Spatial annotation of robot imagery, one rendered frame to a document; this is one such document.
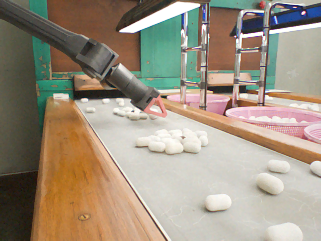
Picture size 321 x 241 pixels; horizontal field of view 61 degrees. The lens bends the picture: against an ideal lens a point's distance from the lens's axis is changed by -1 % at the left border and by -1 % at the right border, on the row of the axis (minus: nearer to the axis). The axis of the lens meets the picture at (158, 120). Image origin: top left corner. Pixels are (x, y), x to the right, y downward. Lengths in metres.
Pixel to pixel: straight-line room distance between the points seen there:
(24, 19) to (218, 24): 1.08
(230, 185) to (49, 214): 0.24
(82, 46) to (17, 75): 1.48
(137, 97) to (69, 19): 0.71
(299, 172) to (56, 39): 0.62
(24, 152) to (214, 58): 1.52
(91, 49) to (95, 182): 0.45
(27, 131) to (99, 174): 1.89
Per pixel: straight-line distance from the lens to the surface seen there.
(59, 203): 0.31
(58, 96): 1.22
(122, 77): 0.73
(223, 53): 1.64
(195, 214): 0.33
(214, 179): 0.42
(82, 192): 0.33
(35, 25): 0.81
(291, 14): 1.19
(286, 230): 0.29
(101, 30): 1.38
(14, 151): 2.29
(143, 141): 0.56
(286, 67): 3.19
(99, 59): 0.72
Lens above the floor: 0.90
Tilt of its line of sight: 11 degrees down
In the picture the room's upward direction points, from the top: straight up
